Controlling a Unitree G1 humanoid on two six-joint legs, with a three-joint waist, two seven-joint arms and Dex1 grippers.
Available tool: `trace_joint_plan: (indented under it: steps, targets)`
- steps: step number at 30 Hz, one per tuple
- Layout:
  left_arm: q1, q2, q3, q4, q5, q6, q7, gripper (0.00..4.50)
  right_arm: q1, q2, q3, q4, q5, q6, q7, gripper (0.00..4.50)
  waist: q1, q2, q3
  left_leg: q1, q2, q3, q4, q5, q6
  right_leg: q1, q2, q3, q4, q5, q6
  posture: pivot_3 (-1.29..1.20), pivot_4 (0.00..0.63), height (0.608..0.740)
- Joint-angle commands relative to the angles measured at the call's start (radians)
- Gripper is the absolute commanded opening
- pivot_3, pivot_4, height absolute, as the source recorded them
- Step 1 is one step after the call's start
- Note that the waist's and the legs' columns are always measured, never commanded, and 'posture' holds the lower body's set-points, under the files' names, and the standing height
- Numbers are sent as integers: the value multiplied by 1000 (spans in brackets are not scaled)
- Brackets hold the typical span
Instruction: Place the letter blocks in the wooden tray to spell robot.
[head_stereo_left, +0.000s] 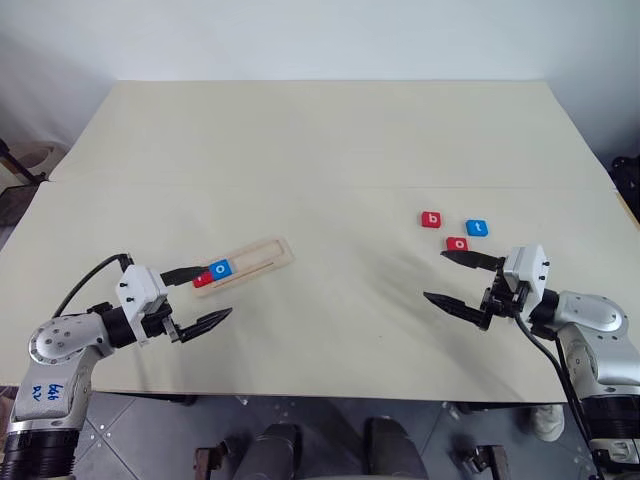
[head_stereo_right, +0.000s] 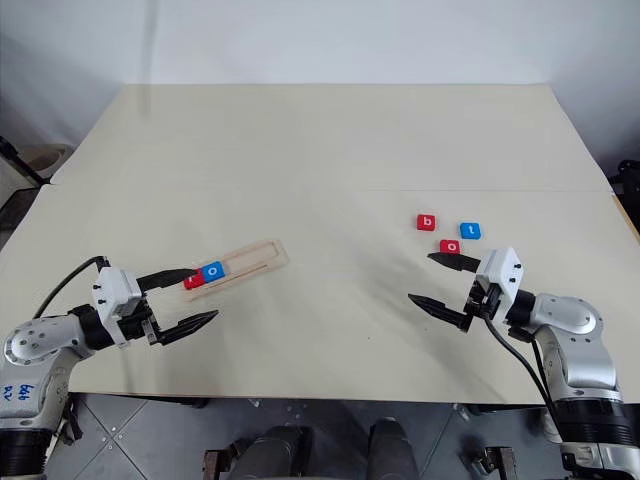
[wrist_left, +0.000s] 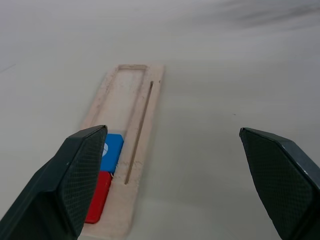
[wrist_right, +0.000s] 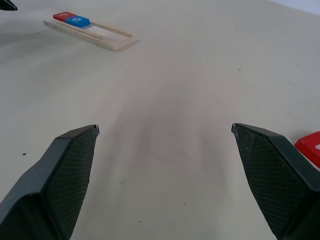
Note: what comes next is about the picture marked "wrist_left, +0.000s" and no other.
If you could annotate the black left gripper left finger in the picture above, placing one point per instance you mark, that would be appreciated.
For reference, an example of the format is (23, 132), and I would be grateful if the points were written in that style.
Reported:
(50, 190)

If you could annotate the blue letter tile o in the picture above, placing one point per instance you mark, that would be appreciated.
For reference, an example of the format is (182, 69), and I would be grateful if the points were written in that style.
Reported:
(112, 155)

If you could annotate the light wooden letter tray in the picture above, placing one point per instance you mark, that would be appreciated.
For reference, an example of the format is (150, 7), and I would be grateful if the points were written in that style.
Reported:
(120, 200)

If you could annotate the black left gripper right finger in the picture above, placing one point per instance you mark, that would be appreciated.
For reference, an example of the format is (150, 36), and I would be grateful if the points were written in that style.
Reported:
(282, 180)

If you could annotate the red letter tile r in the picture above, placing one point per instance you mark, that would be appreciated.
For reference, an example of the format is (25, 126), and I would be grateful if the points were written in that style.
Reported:
(100, 195)

